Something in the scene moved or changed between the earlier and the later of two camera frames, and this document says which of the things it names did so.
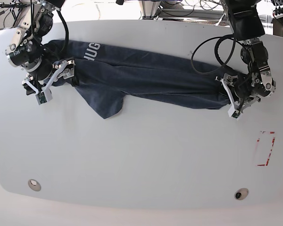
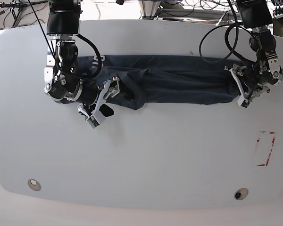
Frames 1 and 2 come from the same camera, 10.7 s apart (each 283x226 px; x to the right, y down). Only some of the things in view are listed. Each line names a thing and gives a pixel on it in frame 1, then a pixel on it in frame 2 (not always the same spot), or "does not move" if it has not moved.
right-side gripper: x=237 y=103 → x=245 y=100
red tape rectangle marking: x=258 y=140 does not move
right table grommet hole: x=241 y=194 does not move
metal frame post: x=148 y=8 does not move
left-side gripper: x=63 y=69 → x=110 y=88
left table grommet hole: x=34 y=184 does not move
